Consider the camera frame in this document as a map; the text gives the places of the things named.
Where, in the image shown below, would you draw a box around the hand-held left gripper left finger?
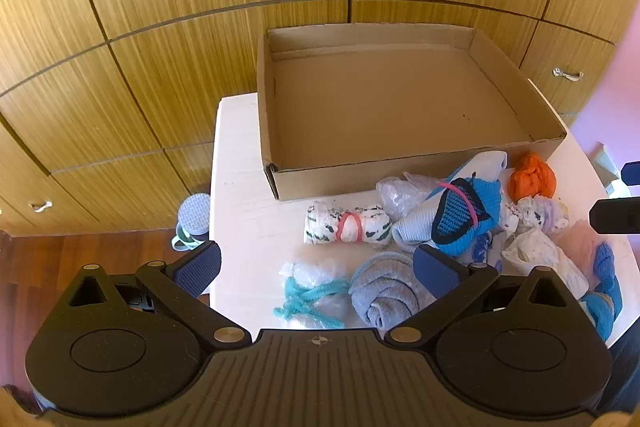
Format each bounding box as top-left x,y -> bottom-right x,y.
62,241 -> 252,351

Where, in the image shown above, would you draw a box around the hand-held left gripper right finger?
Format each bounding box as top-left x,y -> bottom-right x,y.
384,243 -> 574,351

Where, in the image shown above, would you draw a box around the grey sock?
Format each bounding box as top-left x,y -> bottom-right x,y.
349,251 -> 436,330

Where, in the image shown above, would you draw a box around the blue black white sock bundle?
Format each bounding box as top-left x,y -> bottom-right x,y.
392,151 -> 508,257

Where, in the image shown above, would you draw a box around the bright blue sock bundle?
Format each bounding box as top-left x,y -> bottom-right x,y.
580,243 -> 623,342

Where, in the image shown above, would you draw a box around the clear plastic-wrapped bundle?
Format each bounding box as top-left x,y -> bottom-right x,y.
376,172 -> 446,223

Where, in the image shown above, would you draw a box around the orange sock bundle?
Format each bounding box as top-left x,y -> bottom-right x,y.
507,153 -> 557,202

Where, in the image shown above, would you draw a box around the plastic-wrapped bundle with teal yarn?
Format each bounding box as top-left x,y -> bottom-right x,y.
274,257 -> 353,329

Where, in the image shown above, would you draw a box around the cardboard box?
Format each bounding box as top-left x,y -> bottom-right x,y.
256,23 -> 568,202

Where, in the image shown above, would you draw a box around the beige small box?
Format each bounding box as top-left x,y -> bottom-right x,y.
592,142 -> 621,195

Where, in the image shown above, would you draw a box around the cups on floor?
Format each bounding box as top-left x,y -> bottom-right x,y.
171,193 -> 213,252

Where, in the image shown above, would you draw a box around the white floral sock bundle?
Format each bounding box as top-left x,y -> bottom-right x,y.
500,196 -> 571,238

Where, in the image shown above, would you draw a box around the white dotted sock bundle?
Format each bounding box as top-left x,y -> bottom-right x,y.
501,229 -> 591,298

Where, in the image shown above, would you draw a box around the white black-print sock bundle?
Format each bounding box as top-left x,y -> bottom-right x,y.
304,202 -> 393,248

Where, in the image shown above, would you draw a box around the wooden wardrobe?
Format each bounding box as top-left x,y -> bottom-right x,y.
0,0 -> 636,238

